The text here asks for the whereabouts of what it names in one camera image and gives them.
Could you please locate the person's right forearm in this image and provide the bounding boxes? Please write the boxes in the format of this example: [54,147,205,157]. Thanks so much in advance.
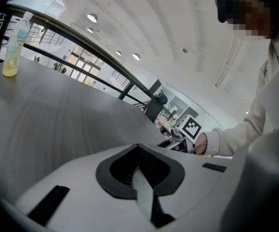
[195,116,265,157]

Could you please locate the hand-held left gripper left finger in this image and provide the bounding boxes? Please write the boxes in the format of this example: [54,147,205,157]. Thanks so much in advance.
[95,143,140,201]

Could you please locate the black metal railing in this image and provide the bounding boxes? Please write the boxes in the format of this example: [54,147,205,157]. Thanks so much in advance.
[0,3,160,107]

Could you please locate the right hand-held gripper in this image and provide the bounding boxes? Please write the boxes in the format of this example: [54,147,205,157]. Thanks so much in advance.
[157,114,203,155]

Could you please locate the black head-worn camera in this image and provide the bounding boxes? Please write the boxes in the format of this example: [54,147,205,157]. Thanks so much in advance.
[215,0,235,24]

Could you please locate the clear plastic drink bottle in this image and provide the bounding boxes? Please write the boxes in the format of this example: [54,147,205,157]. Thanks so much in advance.
[2,11,34,77]

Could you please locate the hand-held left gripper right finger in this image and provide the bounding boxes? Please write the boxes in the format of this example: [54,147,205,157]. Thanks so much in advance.
[137,143,186,228]

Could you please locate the black office chair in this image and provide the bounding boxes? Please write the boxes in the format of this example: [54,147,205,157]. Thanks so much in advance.
[145,90,169,123]

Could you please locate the glass entrance doors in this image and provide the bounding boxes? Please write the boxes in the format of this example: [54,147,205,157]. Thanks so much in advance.
[66,44,106,85]

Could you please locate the person's white sweatshirt torso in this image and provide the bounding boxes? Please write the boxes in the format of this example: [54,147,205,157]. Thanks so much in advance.
[247,29,279,140]

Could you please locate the grey wooden table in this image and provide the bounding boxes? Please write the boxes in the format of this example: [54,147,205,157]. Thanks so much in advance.
[0,56,167,204]

